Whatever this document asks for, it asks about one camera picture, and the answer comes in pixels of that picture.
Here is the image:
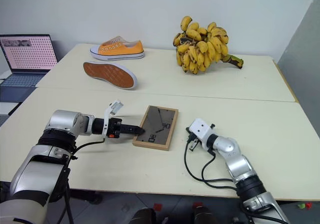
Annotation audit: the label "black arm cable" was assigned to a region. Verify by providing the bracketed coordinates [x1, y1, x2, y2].
[73, 137, 106, 155]
[183, 135, 242, 192]

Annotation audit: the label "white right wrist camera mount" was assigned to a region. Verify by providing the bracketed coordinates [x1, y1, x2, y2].
[188, 118, 216, 151]

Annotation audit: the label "yellow banana bunch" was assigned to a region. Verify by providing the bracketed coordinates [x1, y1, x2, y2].
[172, 15, 245, 74]

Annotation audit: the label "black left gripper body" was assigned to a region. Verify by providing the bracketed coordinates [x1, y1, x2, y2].
[108, 118, 124, 139]

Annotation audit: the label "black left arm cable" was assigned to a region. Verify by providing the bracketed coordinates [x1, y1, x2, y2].
[73, 137, 106, 155]

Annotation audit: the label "open grey laptop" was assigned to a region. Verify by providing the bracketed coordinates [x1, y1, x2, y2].
[0, 33, 59, 88]

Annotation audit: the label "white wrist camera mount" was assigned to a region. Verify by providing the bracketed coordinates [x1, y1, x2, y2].
[101, 99, 125, 143]
[188, 118, 216, 151]

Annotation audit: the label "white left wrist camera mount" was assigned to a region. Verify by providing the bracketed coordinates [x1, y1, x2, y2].
[101, 99, 125, 143]

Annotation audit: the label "orange canvas sneaker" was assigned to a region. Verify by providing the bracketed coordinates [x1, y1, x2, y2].
[89, 36, 146, 61]
[82, 61, 139, 90]

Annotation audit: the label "dark rounded shape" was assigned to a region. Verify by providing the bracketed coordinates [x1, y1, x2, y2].
[191, 205, 221, 224]
[130, 207, 157, 224]

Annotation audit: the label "wooden picture frame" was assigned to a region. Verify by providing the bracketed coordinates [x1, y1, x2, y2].
[131, 105, 180, 152]

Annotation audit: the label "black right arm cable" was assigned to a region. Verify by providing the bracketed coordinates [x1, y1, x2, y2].
[183, 135, 242, 192]

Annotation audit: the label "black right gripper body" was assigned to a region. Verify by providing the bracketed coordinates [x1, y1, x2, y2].
[185, 126, 201, 145]

